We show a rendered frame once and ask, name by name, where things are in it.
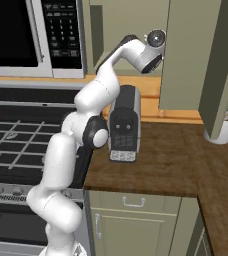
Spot silver drawer handle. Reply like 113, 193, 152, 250
121, 196, 147, 209

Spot olive corner base cabinet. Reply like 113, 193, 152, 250
185, 198, 218, 256

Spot black and silver coffee machine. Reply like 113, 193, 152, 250
107, 84, 142, 164

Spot silver base cabinet handle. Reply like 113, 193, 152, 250
94, 213, 103, 241

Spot silver microwave door handle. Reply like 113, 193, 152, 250
29, 0, 46, 64

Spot white round cup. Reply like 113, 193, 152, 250
203, 111, 228, 146

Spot olive wall cabinet door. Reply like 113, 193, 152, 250
198, 0, 228, 141
158, 0, 223, 111

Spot silver microwave oven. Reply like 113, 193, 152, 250
0, 0, 88, 80

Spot black oven door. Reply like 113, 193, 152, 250
0, 209, 50, 256

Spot olive drawer front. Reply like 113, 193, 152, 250
88, 190, 183, 215

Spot olive base cabinet door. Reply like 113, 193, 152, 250
90, 207, 181, 256

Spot black and silver gas range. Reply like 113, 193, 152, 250
0, 79, 96, 256

